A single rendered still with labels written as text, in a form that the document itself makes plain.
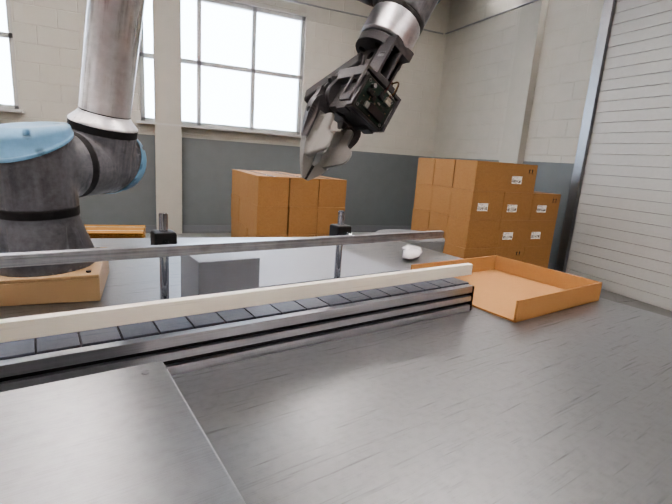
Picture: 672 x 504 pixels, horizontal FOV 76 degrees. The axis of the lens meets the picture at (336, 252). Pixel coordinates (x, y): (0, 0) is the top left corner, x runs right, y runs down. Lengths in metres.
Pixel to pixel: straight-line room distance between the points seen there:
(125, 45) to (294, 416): 0.68
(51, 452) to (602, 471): 0.44
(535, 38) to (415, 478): 5.64
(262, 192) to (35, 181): 3.00
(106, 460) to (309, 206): 3.59
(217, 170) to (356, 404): 5.51
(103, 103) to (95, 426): 0.63
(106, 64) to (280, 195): 2.97
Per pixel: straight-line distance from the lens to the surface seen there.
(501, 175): 4.06
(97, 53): 0.89
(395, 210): 6.88
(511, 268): 1.16
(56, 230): 0.82
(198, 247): 0.59
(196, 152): 5.87
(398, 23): 0.65
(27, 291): 0.82
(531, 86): 5.79
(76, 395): 0.43
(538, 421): 0.53
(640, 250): 4.81
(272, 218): 3.77
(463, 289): 0.80
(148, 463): 0.34
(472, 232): 3.92
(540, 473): 0.46
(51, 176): 0.81
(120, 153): 0.90
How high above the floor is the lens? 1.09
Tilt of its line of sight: 12 degrees down
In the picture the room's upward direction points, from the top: 4 degrees clockwise
